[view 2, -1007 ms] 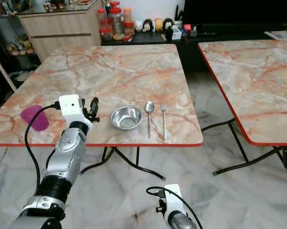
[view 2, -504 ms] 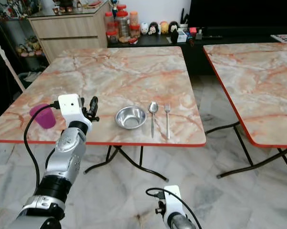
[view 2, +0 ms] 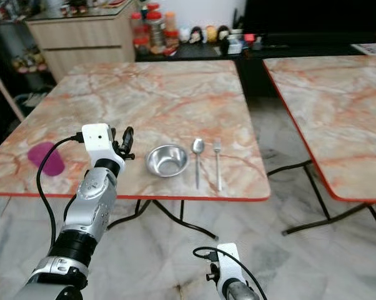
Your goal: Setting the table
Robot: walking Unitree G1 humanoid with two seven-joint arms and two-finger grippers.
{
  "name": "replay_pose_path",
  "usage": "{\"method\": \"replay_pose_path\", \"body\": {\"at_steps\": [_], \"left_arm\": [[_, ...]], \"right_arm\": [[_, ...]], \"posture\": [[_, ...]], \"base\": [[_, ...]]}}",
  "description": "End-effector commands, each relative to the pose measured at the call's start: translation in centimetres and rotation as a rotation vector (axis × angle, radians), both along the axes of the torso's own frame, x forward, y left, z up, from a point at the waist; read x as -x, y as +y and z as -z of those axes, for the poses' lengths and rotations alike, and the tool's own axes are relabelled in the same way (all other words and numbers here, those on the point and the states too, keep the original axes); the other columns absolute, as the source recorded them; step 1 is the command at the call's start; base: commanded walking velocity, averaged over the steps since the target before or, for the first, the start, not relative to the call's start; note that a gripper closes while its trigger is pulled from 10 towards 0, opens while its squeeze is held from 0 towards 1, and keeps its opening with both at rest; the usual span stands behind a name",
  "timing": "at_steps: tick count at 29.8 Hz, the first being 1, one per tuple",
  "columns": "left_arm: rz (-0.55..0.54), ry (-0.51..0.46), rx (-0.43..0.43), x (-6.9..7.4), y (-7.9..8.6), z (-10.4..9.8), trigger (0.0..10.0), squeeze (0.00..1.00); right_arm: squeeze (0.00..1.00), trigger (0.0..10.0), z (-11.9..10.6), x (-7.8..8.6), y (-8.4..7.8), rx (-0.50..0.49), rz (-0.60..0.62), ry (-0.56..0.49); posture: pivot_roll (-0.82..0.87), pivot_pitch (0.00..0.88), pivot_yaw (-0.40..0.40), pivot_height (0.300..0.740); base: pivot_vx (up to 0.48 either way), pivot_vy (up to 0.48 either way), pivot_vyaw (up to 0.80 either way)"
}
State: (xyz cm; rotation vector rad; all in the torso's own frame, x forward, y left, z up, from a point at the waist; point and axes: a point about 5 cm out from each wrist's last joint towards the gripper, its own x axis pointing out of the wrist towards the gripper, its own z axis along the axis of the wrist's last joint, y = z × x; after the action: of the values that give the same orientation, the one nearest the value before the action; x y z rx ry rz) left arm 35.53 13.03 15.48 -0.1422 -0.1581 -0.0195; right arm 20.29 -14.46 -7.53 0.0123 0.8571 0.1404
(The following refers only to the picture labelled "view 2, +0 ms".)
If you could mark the pale wooden stick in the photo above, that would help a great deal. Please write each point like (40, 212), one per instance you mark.
(5, 92)

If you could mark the large clear jar red lid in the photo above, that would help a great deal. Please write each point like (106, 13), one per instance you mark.
(156, 30)

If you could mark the light wooden drawer cabinet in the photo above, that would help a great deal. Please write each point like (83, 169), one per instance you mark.
(79, 37)

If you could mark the black haired round figurine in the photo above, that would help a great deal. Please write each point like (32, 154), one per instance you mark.
(196, 34)

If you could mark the white round figurine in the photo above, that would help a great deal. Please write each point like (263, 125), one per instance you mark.
(183, 34)

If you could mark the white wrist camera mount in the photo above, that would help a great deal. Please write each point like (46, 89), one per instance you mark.
(97, 137)
(227, 265)

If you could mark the marble pattern folding table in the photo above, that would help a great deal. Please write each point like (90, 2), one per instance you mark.
(150, 97)
(338, 112)

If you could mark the printed magazine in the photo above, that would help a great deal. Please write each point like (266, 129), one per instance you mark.
(370, 48)

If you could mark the steel spoon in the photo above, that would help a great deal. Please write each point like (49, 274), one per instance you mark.
(198, 145)

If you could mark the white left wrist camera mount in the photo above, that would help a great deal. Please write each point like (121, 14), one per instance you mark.
(97, 137)

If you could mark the clear jar orange lid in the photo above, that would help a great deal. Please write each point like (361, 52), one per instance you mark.
(170, 29)

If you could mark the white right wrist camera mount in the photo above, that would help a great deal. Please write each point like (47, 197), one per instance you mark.
(227, 265)

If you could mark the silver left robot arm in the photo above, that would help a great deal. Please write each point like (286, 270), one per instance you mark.
(94, 206)

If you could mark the purple plastic cup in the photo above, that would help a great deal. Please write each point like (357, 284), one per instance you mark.
(45, 159)

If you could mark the steel fork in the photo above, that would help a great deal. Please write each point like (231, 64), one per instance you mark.
(218, 162)

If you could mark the black television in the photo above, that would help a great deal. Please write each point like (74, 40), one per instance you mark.
(313, 15)

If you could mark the yellow round figurine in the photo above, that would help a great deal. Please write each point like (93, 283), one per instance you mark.
(210, 34)

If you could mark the small clear jar red lid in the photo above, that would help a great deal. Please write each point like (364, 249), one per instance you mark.
(142, 47)

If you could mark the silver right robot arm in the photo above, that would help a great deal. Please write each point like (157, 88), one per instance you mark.
(239, 292)

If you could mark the beige plush toy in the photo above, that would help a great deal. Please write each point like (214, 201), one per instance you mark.
(27, 61)

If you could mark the small deep steel bowl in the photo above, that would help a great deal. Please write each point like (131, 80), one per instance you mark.
(167, 161)

